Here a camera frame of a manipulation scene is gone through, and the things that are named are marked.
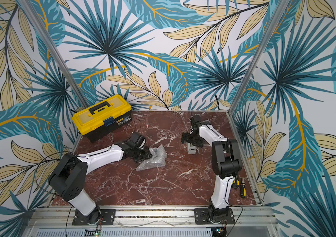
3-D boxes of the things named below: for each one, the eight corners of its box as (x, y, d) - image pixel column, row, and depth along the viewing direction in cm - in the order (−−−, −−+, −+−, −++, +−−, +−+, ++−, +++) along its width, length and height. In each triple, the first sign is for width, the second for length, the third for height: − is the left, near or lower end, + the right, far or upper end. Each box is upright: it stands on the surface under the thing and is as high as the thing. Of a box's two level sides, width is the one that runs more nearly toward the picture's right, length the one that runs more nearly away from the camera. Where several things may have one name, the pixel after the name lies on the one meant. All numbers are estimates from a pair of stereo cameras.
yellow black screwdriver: (240, 197, 82) (242, 196, 80) (240, 178, 89) (242, 177, 87) (244, 198, 82) (246, 197, 80) (244, 179, 89) (246, 178, 87)
